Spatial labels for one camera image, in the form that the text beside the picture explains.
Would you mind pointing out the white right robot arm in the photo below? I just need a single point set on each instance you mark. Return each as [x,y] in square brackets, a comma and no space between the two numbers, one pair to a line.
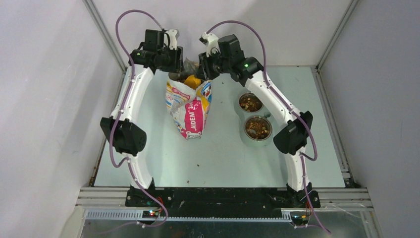
[295,125]

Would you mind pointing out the steel bowl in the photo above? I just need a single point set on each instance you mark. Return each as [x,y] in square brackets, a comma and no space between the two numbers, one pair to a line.
[258,128]
[251,102]

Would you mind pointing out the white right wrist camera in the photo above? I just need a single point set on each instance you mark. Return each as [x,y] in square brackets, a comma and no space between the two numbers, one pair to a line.
[210,40]

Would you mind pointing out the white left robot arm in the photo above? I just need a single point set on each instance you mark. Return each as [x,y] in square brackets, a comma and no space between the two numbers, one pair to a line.
[126,140]

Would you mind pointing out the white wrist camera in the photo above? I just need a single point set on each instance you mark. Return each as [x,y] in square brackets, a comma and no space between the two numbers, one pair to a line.
[210,40]
[172,35]

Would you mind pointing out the kibble in near bowl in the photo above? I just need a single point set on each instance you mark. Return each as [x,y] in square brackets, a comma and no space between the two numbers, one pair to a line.
[258,128]

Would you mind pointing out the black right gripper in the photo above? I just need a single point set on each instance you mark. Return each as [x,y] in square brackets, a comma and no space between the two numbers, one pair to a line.
[204,70]

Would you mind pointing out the yellow plastic scoop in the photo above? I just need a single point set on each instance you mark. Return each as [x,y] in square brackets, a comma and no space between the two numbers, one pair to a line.
[192,82]

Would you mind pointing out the kibble in bowl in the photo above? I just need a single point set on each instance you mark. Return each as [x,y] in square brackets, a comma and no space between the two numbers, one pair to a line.
[258,128]
[251,103]

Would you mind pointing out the right circuit board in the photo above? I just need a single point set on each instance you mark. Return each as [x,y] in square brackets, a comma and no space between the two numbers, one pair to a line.
[300,220]

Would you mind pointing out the colourful pet food bag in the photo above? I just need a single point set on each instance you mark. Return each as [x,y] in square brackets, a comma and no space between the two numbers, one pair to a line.
[189,108]

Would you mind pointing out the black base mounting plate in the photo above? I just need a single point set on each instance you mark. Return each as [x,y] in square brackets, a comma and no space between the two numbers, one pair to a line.
[253,203]

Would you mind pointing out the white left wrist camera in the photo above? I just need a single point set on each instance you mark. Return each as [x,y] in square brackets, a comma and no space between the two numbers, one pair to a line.
[172,35]

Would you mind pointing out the left circuit board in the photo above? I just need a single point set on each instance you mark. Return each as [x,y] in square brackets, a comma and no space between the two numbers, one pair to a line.
[150,214]

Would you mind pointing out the kibble in far bowl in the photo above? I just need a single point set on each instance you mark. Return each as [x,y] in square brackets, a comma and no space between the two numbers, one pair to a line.
[251,103]

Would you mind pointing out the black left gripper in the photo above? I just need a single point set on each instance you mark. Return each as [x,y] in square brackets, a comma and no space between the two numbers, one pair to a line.
[177,66]

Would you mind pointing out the circuit board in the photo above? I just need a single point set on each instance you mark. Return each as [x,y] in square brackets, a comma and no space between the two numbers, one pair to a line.
[150,214]
[300,220]

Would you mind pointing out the aluminium frame rail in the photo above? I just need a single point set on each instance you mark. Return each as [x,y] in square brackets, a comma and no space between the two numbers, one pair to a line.
[109,204]

